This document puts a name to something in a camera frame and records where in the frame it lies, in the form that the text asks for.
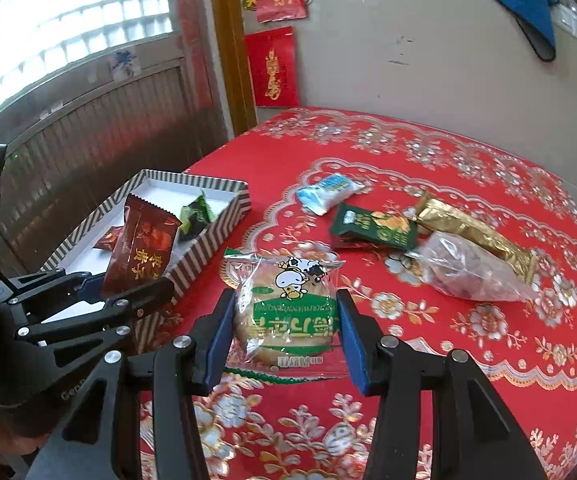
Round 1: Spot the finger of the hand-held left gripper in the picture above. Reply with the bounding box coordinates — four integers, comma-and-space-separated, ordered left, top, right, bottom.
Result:
0, 267, 106, 321
13, 277, 175, 376

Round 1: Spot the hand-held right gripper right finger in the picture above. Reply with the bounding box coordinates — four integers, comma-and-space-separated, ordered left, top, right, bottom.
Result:
335, 287, 551, 480

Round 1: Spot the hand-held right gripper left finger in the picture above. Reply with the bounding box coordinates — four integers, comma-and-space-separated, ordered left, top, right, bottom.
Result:
26, 287, 239, 480

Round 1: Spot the small dark red snack packet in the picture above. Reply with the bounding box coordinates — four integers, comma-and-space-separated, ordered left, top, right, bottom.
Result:
93, 227, 124, 251

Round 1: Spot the red flower-print snack packet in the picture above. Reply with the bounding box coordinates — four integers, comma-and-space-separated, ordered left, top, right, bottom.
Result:
101, 192, 182, 301

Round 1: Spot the clear cow-print pastry packet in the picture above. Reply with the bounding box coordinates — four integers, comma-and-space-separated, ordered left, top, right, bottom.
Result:
223, 247, 344, 378

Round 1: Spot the green and black snack packet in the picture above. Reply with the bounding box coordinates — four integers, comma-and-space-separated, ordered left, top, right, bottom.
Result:
177, 194, 216, 242

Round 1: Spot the brown striped cardboard box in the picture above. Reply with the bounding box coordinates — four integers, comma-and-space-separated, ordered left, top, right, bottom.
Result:
41, 169, 252, 356

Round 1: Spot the dark green snack packet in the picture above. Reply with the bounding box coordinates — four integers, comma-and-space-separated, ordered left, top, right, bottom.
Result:
329, 203, 419, 252

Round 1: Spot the blue and white snack packet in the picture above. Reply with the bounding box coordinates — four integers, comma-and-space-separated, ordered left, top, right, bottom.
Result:
295, 173, 365, 216

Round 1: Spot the gold foil snack packet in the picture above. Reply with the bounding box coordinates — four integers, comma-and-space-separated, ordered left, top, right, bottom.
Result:
413, 192, 539, 283

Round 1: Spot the person's left hand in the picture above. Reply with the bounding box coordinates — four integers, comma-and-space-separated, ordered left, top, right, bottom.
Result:
0, 426, 54, 468

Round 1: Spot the red floral tablecloth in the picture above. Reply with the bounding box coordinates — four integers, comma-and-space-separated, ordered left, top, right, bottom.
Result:
138, 107, 577, 480

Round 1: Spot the clear bag of nuts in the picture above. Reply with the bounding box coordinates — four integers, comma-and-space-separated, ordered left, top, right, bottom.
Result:
408, 231, 541, 303

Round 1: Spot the blue flower sticker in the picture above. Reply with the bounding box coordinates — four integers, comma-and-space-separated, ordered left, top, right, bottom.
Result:
110, 50, 136, 78

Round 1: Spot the red paper strip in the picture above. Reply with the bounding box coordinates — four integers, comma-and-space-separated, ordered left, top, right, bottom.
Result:
176, 0, 215, 111

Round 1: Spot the glass block window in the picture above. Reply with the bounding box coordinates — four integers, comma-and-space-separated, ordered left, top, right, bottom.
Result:
0, 0, 174, 133

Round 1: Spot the wooden door frame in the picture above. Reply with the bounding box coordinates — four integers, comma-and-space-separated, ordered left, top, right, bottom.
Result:
208, 0, 259, 138

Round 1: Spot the red wall poster gold print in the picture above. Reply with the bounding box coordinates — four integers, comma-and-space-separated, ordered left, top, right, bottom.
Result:
244, 26, 300, 108

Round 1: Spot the white wall switch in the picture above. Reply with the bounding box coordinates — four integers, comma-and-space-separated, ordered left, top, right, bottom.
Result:
555, 7, 577, 46

